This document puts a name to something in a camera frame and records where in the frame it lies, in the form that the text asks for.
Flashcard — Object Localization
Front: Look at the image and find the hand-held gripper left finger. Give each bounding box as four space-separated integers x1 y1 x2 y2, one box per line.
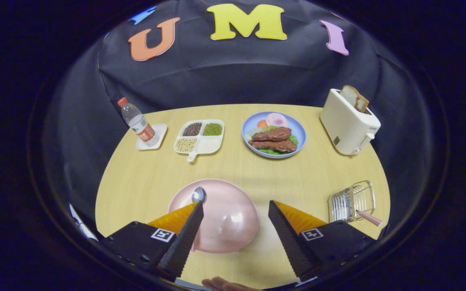
102 201 204 283

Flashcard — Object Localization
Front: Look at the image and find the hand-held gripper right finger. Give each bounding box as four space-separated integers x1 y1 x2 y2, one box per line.
268 200 377 282

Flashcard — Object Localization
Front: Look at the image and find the spoon with red checkered handle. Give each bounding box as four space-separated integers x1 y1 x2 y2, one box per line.
191 187 207 205

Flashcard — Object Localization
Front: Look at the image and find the fork with red checkered handle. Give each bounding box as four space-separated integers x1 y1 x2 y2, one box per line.
354 209 384 227

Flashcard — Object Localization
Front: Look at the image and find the pink plate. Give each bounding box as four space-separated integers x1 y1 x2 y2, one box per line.
168 179 260 254

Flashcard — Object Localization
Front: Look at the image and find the white divided tray with beans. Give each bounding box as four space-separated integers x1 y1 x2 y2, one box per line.
174 119 225 162

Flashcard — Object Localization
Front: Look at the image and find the brown steak piece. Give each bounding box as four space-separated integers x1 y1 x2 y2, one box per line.
251 127 292 142
248 139 298 153

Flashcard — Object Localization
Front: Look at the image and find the green lettuce leaf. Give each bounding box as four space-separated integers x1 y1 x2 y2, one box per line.
257 125 299 155

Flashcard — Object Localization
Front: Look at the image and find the white flat board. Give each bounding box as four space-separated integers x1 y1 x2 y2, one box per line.
69 203 98 242

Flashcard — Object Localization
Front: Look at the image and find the white square coaster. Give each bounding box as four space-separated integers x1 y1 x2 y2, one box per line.
136 123 168 151

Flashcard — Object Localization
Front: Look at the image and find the blue food plate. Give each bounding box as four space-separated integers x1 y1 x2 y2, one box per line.
242 112 307 159

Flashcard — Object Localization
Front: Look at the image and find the pink ham slice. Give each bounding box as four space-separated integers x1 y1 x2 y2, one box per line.
265 113 288 128

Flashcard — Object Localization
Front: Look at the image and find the clear water bottle red label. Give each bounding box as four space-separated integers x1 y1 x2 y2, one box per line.
117 97 160 147

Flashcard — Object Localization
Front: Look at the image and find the white toaster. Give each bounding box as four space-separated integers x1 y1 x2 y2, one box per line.
320 88 381 156

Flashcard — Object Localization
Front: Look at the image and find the metal wire basket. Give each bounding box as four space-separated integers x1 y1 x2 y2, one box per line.
328 180 376 224

